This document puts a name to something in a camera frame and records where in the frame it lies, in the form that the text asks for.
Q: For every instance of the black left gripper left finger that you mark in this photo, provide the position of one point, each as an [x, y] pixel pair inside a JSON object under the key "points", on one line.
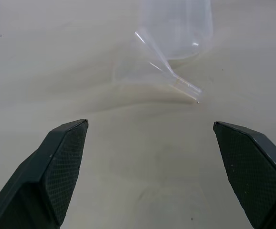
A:
{"points": [[33, 181]]}

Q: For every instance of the large translucent conical flask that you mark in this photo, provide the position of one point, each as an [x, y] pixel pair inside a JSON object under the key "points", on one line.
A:
{"points": [[188, 23]]}

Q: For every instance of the small clear conical flask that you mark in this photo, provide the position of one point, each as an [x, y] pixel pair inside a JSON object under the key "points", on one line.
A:
{"points": [[185, 87]]}

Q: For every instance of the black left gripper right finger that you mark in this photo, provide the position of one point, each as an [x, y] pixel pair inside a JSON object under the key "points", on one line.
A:
{"points": [[255, 176]]}

